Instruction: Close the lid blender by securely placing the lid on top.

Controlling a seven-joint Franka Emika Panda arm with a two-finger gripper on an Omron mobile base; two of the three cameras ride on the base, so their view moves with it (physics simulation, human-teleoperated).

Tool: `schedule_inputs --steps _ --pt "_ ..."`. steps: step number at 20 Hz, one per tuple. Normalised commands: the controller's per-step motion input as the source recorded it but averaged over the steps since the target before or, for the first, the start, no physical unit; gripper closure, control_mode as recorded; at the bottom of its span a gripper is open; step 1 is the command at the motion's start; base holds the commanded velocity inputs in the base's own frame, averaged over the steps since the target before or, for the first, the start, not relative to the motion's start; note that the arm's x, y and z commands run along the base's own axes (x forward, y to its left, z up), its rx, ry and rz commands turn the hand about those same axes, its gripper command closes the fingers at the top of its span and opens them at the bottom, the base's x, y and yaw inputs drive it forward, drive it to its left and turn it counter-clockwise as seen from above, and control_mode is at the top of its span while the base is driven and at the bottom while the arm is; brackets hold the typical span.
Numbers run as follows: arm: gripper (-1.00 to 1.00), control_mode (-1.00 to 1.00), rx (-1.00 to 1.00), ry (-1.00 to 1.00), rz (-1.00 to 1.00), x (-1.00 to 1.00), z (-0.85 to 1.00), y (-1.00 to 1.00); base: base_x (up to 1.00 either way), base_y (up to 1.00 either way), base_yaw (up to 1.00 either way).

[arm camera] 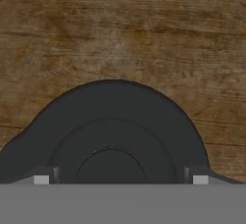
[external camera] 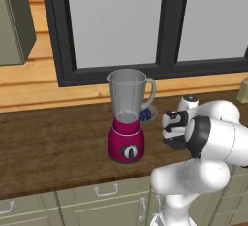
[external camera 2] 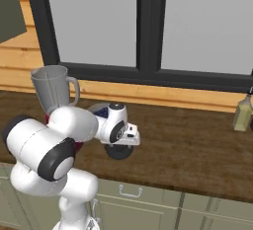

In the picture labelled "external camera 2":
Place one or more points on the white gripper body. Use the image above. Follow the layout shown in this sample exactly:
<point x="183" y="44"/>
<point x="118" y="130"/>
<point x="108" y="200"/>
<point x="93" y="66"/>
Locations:
<point x="129" y="141"/>

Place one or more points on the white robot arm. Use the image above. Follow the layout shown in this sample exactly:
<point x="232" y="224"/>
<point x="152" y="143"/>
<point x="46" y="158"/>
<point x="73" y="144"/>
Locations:
<point x="36" y="141"/>

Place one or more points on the dark red blender base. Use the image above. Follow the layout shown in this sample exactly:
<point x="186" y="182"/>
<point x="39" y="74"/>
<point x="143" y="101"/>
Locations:
<point x="79" y="145"/>

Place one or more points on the grey blender jug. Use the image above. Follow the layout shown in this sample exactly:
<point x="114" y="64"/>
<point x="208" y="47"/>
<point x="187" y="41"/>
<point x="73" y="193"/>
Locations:
<point x="51" y="86"/>

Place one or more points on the white and blue bowl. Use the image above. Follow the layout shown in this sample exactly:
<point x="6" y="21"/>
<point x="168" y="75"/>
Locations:
<point x="100" y="111"/>

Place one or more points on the pale green drawer front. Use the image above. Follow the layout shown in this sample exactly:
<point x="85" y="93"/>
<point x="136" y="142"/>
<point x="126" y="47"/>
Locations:
<point x="158" y="199"/>
<point x="224" y="209"/>

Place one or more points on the pale green cupboard door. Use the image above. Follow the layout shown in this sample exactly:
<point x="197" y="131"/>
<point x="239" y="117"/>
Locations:
<point x="29" y="211"/>
<point x="138" y="217"/>

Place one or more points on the dark framed window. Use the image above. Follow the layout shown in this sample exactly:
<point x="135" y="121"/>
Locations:
<point x="150" y="26"/>

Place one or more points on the pale yellow oil bottle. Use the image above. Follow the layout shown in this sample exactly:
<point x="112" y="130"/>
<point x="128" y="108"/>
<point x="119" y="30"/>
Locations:
<point x="243" y="115"/>

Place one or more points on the dark green wall cupboard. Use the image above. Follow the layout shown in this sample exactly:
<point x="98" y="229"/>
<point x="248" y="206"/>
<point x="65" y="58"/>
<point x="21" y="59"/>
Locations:
<point x="10" y="7"/>

